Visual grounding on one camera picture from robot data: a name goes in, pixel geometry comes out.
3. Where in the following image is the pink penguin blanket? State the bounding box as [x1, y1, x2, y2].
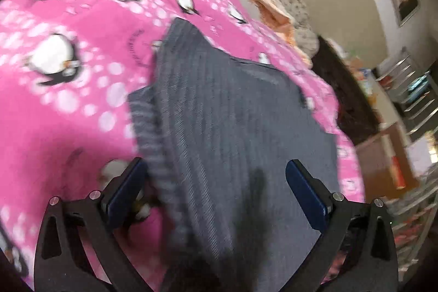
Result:
[1, 0, 365, 285]

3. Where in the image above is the dark carved wooden headboard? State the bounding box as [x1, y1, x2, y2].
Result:
[312, 36, 379, 146]

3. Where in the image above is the grey pinstriped suit jacket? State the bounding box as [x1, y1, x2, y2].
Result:
[128, 19, 339, 291]

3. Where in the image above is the metal shelf rack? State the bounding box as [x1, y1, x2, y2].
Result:
[372, 47, 437, 142]

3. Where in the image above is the peach orange cloth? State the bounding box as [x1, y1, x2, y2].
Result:
[250, 0, 313, 68]

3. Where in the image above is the brown wooden cabinet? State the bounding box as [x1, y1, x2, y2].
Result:
[356, 123, 419, 202]

